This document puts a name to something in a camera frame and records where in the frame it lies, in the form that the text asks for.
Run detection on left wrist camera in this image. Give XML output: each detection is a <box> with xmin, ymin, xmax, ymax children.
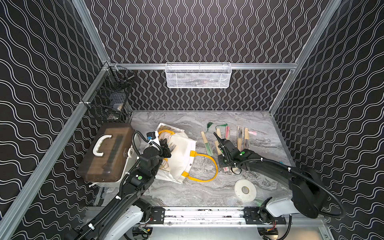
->
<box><xmin>147</xmin><ymin>131</ymin><xmax>159</xmax><ymax>141</ymax></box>

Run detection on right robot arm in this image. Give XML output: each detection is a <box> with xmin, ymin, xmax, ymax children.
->
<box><xmin>217</xmin><ymin>137</ymin><xmax>346</xmax><ymax>224</ymax></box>

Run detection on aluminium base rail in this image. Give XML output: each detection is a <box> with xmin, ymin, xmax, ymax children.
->
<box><xmin>76</xmin><ymin>206</ymin><xmax>335</xmax><ymax>240</ymax></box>

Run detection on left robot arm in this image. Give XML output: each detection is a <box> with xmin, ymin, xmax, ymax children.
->
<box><xmin>64</xmin><ymin>131</ymin><xmax>171</xmax><ymax>240</ymax></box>

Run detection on white tote bag yellow handles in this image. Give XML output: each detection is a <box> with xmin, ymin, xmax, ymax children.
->
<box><xmin>156</xmin><ymin>123</ymin><xmax>219</xmax><ymax>184</ymax></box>

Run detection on white wire wall basket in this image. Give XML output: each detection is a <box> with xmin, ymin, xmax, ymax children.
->
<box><xmin>165</xmin><ymin>62</ymin><xmax>232</xmax><ymax>89</ymax></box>

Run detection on brown lidded storage box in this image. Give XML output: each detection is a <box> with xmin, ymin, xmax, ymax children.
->
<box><xmin>77</xmin><ymin>123</ymin><xmax>137</xmax><ymax>188</ymax></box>

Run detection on white tape roll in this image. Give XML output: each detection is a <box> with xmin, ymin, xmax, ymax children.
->
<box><xmin>234</xmin><ymin>179</ymin><xmax>257</xmax><ymax>203</ymax></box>

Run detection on black wire wall basket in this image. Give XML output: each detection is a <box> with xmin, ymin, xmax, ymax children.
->
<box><xmin>85</xmin><ymin>65</ymin><xmax>137</xmax><ymax>123</ymax></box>

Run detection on grey paper folding fan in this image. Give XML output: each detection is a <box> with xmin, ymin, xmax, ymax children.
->
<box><xmin>237</xmin><ymin>126</ymin><xmax>243</xmax><ymax>151</ymax></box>

